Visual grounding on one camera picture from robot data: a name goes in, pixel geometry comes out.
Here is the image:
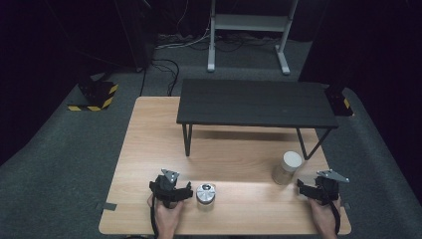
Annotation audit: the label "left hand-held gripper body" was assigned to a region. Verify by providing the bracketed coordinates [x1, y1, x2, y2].
[155, 168, 187, 203]

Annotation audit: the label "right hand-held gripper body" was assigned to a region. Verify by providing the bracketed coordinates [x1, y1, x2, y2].
[310, 169, 350, 205]

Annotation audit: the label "glass jar with silver lid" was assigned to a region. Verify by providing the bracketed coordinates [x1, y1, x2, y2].
[195, 182, 217, 206]

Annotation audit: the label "jar with white lid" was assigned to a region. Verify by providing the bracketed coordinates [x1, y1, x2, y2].
[271, 150, 304, 186]

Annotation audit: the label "black shelf with metal legs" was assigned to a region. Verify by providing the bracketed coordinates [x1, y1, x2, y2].
[175, 78, 339, 161]

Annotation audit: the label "person's right hand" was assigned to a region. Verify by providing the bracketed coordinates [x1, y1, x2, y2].
[308, 195, 342, 237]

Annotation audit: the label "person's left hand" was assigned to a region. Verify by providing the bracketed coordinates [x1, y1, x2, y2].
[146, 193, 185, 235]

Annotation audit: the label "yellow black striped stand base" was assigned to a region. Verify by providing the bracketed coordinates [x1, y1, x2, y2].
[67, 78, 119, 113]
[324, 84, 354, 118]

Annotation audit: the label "dark cabinet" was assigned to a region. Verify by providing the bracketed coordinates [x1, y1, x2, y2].
[112, 0, 157, 73]

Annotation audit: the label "white metal stand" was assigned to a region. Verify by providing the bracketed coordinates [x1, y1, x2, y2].
[206, 0, 300, 76]

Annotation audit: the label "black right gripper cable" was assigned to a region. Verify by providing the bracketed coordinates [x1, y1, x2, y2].
[327, 189, 342, 235]

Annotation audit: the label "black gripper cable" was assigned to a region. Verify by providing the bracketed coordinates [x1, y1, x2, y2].
[327, 189, 342, 235]
[149, 195, 159, 239]

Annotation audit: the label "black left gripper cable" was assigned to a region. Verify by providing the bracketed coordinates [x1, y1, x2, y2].
[149, 195, 159, 239]

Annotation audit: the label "straight black floor cable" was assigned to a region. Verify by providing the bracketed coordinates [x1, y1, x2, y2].
[138, 68, 148, 98]

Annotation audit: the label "looped black floor cable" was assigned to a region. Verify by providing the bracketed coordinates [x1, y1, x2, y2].
[150, 59, 180, 98]

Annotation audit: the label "white floor cables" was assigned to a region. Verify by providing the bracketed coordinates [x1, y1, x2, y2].
[155, 13, 213, 51]

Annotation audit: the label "black cables under stand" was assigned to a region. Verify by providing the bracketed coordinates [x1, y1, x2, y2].
[188, 33, 283, 54]

